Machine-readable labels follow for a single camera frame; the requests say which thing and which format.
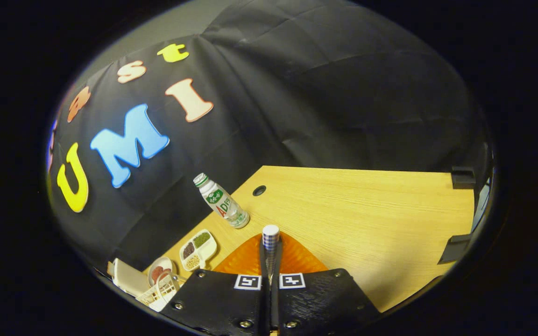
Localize white green drink bottle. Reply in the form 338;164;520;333
193;173;251;229

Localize white divided dish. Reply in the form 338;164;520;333
179;229;218;272

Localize spoon with checkered handle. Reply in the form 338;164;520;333
262;224;281;280

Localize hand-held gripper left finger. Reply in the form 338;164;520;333
159;233;269;336

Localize black table clamp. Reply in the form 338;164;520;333
438;233;473;265
451;166;476;189

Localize beige plate with meat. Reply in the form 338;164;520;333
148;256;177;287

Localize white wire dish rack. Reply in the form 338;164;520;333
136;273;186;312

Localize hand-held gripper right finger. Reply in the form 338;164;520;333
271;231;382;333

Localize white toaster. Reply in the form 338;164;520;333
112;258;150;298

